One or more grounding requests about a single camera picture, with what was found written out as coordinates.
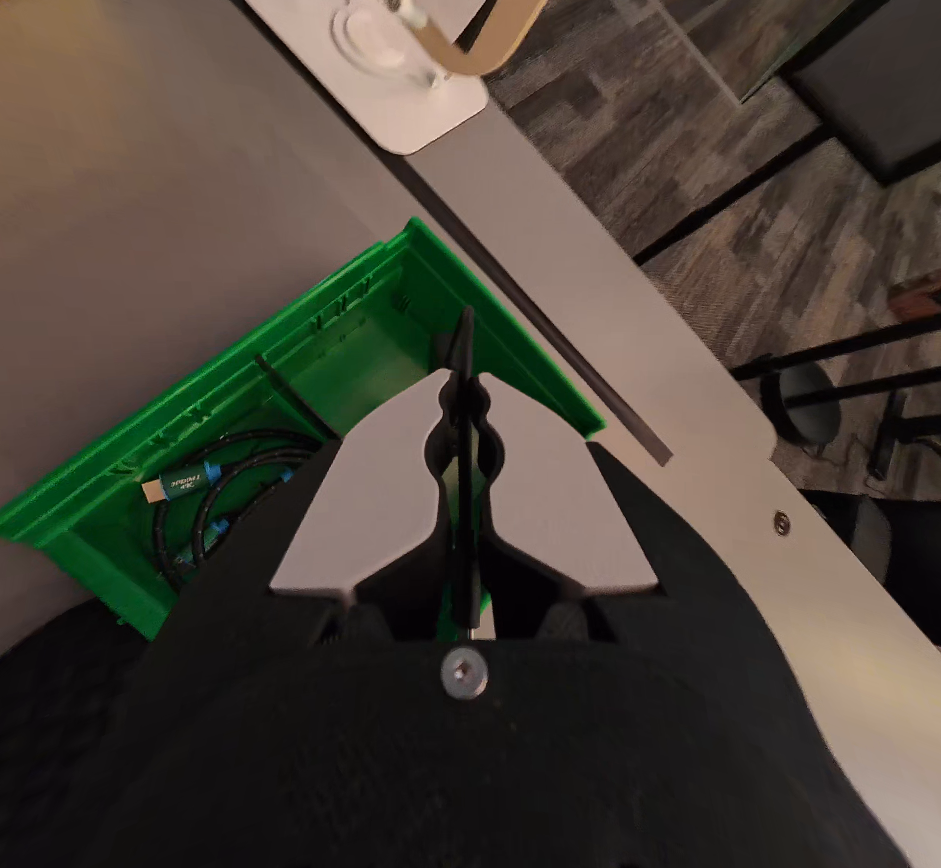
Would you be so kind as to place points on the black monitor on stand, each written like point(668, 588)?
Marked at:
point(882, 60)

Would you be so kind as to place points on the green plastic bin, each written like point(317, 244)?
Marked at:
point(221, 398)

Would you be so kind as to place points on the round metal table screw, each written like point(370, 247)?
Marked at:
point(781, 523)

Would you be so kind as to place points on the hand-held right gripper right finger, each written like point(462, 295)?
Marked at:
point(574, 516)

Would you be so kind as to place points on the black square adapter hub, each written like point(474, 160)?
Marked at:
point(468, 486)

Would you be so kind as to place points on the white stand base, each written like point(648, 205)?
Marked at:
point(368, 38)

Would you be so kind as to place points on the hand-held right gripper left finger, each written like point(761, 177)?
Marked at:
point(360, 516)

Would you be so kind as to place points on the instruction sheet on stand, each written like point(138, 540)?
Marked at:
point(507, 16)

